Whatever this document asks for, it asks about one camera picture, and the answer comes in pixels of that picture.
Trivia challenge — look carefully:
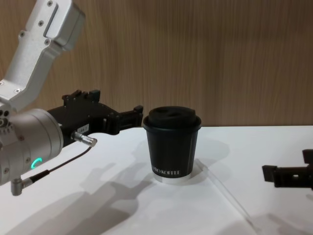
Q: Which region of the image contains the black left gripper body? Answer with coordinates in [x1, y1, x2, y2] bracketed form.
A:
[46, 89, 120, 149]

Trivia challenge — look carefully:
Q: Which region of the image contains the black plastic cup lid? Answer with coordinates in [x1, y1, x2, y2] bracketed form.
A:
[143, 105, 202, 130]

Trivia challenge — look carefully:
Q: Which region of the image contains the black paper coffee cup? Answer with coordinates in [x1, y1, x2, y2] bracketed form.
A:
[143, 122, 201, 186]

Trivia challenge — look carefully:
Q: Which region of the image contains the thin dark gripper cable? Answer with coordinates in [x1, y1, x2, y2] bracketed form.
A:
[11, 131, 98, 196]

